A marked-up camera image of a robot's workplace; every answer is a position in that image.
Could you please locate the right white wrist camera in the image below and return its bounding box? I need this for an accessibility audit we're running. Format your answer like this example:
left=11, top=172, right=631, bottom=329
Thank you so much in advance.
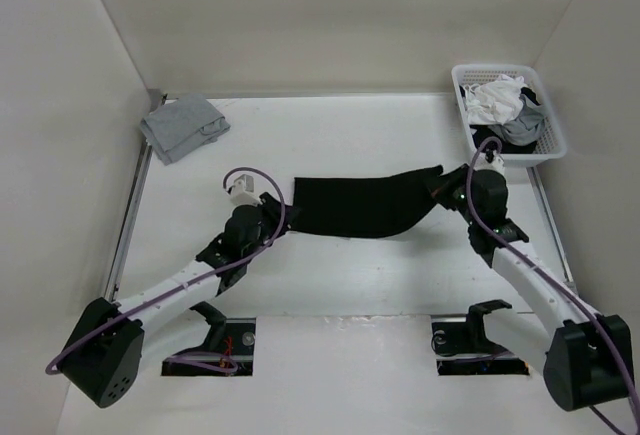
left=480, top=151, right=505, bottom=175

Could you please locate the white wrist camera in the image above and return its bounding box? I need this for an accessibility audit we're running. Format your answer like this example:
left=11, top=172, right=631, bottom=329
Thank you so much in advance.
left=480, top=151, right=505, bottom=175
left=223, top=172, right=262, bottom=206

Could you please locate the black tank top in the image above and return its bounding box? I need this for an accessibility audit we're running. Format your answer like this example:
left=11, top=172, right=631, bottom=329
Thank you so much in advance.
left=291, top=165, right=444, bottom=239

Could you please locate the white garment in basket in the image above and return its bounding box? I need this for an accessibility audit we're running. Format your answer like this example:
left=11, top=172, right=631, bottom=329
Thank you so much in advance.
left=462, top=74, right=527, bottom=126

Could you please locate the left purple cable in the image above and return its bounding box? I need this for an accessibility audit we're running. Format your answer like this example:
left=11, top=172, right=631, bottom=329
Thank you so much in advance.
left=45, top=167, right=287, bottom=376

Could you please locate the folded grey tank top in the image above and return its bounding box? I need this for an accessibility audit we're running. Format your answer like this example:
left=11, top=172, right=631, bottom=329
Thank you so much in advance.
left=139, top=94, right=231, bottom=166

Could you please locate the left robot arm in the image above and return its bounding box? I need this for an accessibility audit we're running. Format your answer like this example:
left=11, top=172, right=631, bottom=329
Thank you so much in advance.
left=47, top=193, right=300, bottom=409

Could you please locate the metal table rail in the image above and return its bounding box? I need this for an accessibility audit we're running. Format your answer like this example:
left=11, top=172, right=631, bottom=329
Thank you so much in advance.
left=527, top=167, right=575, bottom=289
left=99, top=88, right=169, bottom=306

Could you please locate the black garment in basket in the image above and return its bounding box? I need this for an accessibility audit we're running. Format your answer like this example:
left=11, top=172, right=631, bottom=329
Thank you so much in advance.
left=469, top=85, right=544, bottom=155

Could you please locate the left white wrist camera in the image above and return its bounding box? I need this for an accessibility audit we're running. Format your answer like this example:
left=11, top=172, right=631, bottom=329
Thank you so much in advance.
left=223, top=172, right=262, bottom=206

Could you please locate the left metal table rail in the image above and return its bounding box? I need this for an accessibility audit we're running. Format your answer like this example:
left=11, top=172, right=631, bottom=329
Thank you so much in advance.
left=99, top=88, right=169, bottom=306

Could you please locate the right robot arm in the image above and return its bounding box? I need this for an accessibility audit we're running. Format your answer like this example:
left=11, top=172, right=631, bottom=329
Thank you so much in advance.
left=428, top=165, right=639, bottom=411

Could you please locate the purple cable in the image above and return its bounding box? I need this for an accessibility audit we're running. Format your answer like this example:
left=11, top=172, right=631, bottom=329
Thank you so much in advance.
left=465, top=135, right=640, bottom=435
left=45, top=167, right=287, bottom=376

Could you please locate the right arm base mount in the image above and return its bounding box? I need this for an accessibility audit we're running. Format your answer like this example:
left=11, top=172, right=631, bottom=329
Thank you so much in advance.
left=431, top=317, right=531, bottom=376

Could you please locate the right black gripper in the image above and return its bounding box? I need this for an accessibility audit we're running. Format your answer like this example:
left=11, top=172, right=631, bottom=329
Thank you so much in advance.
left=423, top=164, right=479, bottom=226

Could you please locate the grey garment in basket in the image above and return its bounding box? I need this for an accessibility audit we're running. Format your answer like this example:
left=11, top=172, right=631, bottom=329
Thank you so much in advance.
left=499, top=106, right=546, bottom=146

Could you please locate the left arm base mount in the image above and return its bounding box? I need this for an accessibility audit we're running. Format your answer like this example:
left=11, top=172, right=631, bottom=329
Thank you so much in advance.
left=161, top=318, right=257, bottom=378

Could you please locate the white plastic laundry basket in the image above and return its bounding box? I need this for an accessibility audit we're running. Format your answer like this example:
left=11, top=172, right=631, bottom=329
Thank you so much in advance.
left=451, top=64, right=566, bottom=168

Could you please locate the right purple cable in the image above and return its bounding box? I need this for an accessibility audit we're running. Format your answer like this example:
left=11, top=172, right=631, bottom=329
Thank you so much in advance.
left=465, top=135, right=640, bottom=435

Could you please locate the right metal table rail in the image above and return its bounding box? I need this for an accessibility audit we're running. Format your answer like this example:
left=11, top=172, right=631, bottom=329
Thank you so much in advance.
left=527, top=167, right=575, bottom=289

